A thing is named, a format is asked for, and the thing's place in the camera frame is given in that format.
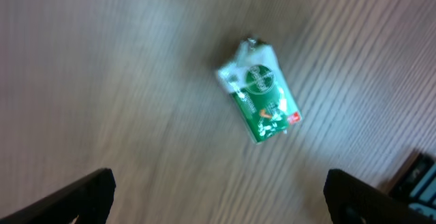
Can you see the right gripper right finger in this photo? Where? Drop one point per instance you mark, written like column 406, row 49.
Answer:
column 350, row 200

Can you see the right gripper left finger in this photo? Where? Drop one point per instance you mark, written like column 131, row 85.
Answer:
column 87, row 200

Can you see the green white packet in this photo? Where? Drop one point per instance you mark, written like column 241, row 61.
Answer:
column 254, row 80

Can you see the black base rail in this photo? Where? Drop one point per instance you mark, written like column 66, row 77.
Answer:
column 416, row 186

